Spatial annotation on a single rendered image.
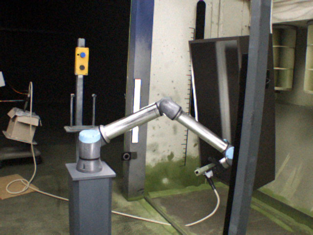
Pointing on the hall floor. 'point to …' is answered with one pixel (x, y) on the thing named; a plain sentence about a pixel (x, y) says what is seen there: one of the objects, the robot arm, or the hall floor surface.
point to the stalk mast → (78, 105)
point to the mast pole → (251, 115)
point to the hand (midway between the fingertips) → (204, 173)
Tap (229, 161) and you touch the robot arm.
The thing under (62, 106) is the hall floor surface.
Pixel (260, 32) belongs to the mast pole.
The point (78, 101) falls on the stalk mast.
